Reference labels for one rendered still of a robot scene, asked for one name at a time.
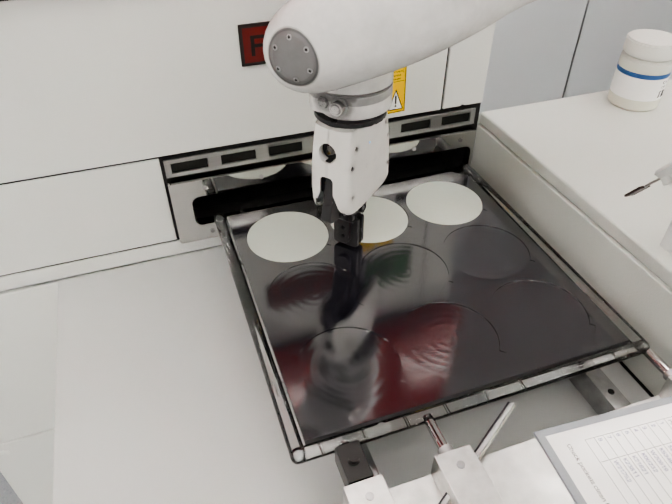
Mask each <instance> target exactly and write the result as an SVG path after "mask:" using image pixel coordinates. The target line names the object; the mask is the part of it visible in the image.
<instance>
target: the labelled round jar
mask: <svg viewBox="0 0 672 504"><path fill-rule="evenodd" d="M623 49H624V50H623V51H622V52H621V55H620V58H619V61H618V64H617V67H616V70H615V73H614V76H613V79H612V82H611V85H610V89H609V92H608V95H607V97H608V100H609V101H610V102H611V103H612V104H613V105H615V106H617V107H619V108H621V109H625V110H629V111H635V112H645V111H650V110H653V109H655V108H656V107H657V106H658V104H659V102H660V99H661V97H662V95H663V92H664V89H665V87H666V84H667V82H668V79H669V77H670V74H671V71H672V34H671V33H668V32H665V31H660V30H654V29H637V30H633V31H631V32H629V33H628V34H627V36H626V39H625V42H624V46H623Z"/></svg>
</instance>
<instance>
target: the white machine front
mask: <svg viewBox="0 0 672 504"><path fill-rule="evenodd" d="M288 1H290V0H0V291H5V290H10V289H15V288H19V287H24V286H29V285H33V284H38V283H43V282H48V281H52V280H57V279H62V278H66V277H71V276H76V275H81V274H85V273H90V272H95V271H99V270H104V269H109V268H114V267H118V266H123V265H128V264H132V263H137V262H142V261H147V260H151V259H156V258H161V257H165V256H170V255H175V254H180V253H184V252H189V251H194V250H198V249H203V248H208V247H213V246H217V245H222V243H221V240H220V237H219V236H218V237H213V238H208V239H203V240H199V241H194V242H189V243H184V244H182V243H181V242H180V238H179V234H178V229H177V225H176V220H175V216H174V211H173V207H172V202H171V198H170V194H169V189H168V185H167V180H168V179H171V178H167V177H166V173H165V168H164V164H163V161H164V160H166V159H172V158H178V157H184V156H190V155H195V154H201V153H207V152H213V151H219V150H225V149H231V148H237V147H243V146H248V145H254V144H260V143H266V142H272V141H278V140H284V139H290V138H295V137H301V136H307V135H313V134H314V130H315V122H316V120H317V118H316V117H315V115H314V110H313V109H312V108H311V107H310V105H309V93H301V92H297V91H293V90H291V89H289V88H287V87H285V86H284V85H282V84H281V83H279V82H278V81H277V80H276V78H275V77H274V76H273V75H272V74H271V72H270V70H269V69H268V67H267V64H266V62H265V61H261V62H253V63H246V64H245V56H244V46H243V37H242V29H243V28H251V27H260V26H268V24H269V22H270V21H271V19H272V17H273V16H274V15H275V13H276V12H277V11H278V10H279V9H280V8H281V7H282V6H283V5H284V4H285V3H287V2H288ZM495 24H496V22H495V23H493V24H491V25H490V26H488V27H486V28H485V29H483V30H481V31H479V32H478V33H476V34H474V35H472V36H470V37H469V38H467V39H465V40H463V41H461V42H459V43H457V44H455V45H453V46H451V47H449V48H447V49H445V50H443V51H441V52H439V53H437V54H435V55H432V56H430V57H428V58H426V59H423V60H421V61H419V62H416V63H414V64H411V65H409V66H407V74H406V93H405V111H401V112H396V113H391V114H388V122H390V121H395V120H401V119H407V118H413V117H419V116H425V115H431V114H437V113H442V112H448V111H454V110H464V109H466V108H472V107H473V108H476V112H475V118H474V124H469V125H470V126H472V127H473V128H474V129H475V130H476V128H477V122H478V117H479V111H480V105H481V102H482V99H483V93H484V87H485V82H486V76H487V70H488V65H489V59H490V53H491V47H492V42H493V36H494V30H495ZM310 196H313V190H312V188H307V189H302V190H297V191H291V192H286V193H281V194H276V195H271V196H266V197H261V198H255V199H250V200H245V201H240V202H235V203H230V204H225V205H219V206H214V207H209V208H204V209H198V210H197V209H194V208H193V211H194V215H195V216H196V217H197V218H204V217H209V216H214V215H216V214H218V213H221V214H224V213H229V212H234V211H239V210H240V208H242V207H243V208H244V209H249V208H254V207H259V206H264V205H269V204H274V203H279V202H284V201H289V200H294V199H300V198H305V197H310Z"/></svg>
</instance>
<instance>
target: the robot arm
mask: <svg viewBox="0 0 672 504"><path fill-rule="evenodd" d="M534 1H536V0H290V1H288V2H287V3H285V4H284V5H283V6H282V7H281V8H280V9H279V10H278V11H277V12H276V13H275V15H274V16H273V17H272V19H271V21H270V22H269V24H268V26H267V29H266V31H265V35H264V39H263V54H264V59H265V62H266V64H267V67H268V69H269V70H270V72H271V74H272V75H273V76H274V77H275V78H276V80H277V81H278V82H279V83H281V84H282V85H284V86H285V87H287V88H289V89H291V90H293V91H297V92H301V93H309V105H310V107H311V108H312V109H313V110H314V115H315V117H316V118H317V120H316V122H315V130H314V140H313V154H312V190H313V198H314V201H315V203H316V205H320V204H322V203H323V206H322V214H321V220H322V221H324V222H327V223H330V224H332V223H334V239H335V240H336V241H338V242H341V243H344V244H347V245H350V246H352V247H357V246H358V245H359V242H361V241H362V240H363V229H364V214H361V213H363V212H364V211H365V209H366V202H367V200H368V199H369V198H370V197H371V196H372V195H373V194H374V192H375V191H376V190H377V189H378V188H379V187H380V186H381V185H382V183H383V182H384V181H385V179H386V177H387V175H388V162H389V126H388V113H387V110H389V109H390V107H391V105H392V94H393V77H394V71H396V70H398V69H401V68H404V67H406V66H409V65H411V64H414V63H416V62H419V61H421V60H423V59H426V58H428V57H430V56H432V55H435V54H437V53H439V52H441V51H443V50H445V49H447V48H449V47H451V46H453V45H455V44H457V43H459V42H461V41H463V40H465V39H467V38H469V37H470V36H472V35H474V34H476V33H478V32H479V31H481V30H483V29H485V28H486V27H488V26H490V25H491V24H493V23H495V22H496V21H498V20H500V19H501V18H503V17H505V16H506V15H508V14H509V13H511V12H513V11H515V10H517V9H519V8H521V7H523V6H525V5H527V4H529V3H531V2H534Z"/></svg>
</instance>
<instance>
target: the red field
mask: <svg viewBox="0 0 672 504"><path fill-rule="evenodd" d="M266 29H267V26H260V27H251V28H243V29H242V37H243V46H244V56H245V64H246V63H253V62H261V61H265V59H264V54H263V39H264V35H265V31H266Z"/></svg>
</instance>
